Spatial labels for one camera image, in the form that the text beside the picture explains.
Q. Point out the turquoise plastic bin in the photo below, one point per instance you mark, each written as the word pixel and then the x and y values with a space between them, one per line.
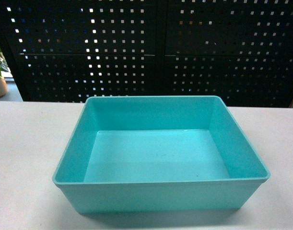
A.
pixel 158 153

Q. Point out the black perforated panel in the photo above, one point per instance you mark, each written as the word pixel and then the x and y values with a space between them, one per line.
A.
pixel 70 50

